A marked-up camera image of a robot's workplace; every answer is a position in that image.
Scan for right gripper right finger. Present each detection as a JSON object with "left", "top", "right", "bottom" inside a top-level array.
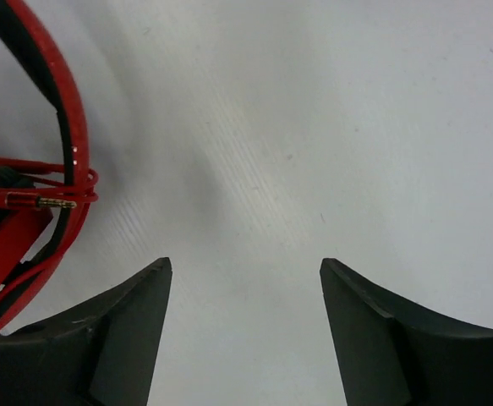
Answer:
[{"left": 320, "top": 258, "right": 493, "bottom": 405}]

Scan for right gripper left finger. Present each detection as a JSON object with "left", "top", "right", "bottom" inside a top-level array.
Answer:
[{"left": 0, "top": 258, "right": 173, "bottom": 405}]

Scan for red black headphones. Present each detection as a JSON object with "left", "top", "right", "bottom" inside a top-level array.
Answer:
[{"left": 0, "top": 1, "right": 98, "bottom": 332}]

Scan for red headphone cable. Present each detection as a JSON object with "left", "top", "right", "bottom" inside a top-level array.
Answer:
[{"left": 0, "top": 154, "right": 101, "bottom": 212}]

